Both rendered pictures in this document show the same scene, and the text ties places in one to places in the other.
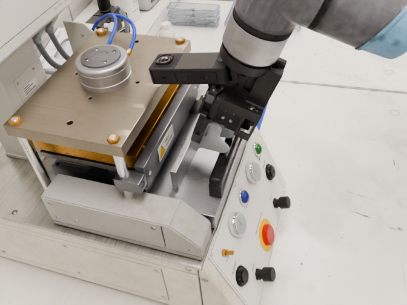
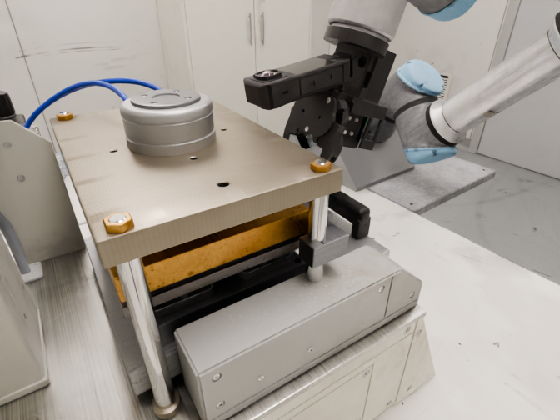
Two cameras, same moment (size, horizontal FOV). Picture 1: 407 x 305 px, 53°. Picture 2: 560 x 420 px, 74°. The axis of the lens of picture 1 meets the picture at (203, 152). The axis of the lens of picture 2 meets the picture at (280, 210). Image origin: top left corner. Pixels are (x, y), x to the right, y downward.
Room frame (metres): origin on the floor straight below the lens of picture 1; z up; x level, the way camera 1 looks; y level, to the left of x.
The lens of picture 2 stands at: (0.26, 0.34, 1.23)
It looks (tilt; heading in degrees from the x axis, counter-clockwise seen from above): 31 degrees down; 306
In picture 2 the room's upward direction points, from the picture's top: straight up
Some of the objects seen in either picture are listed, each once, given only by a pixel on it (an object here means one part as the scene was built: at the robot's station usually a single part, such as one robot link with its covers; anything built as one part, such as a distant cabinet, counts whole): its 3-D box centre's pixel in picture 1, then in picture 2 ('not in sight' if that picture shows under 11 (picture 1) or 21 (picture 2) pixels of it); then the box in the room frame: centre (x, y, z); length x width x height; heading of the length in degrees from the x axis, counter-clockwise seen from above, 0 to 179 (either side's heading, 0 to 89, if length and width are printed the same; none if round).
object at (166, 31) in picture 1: (168, 45); not in sight; (1.12, 0.08, 0.82); 0.05 x 0.05 x 0.14
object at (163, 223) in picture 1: (126, 215); (316, 315); (0.38, 0.12, 0.96); 0.25 x 0.05 x 0.07; 69
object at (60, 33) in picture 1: (68, 57); not in sight; (1.08, 0.38, 0.83); 0.23 x 0.12 x 0.07; 174
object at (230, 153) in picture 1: (228, 154); (325, 198); (0.46, -0.04, 0.99); 0.15 x 0.02 x 0.04; 159
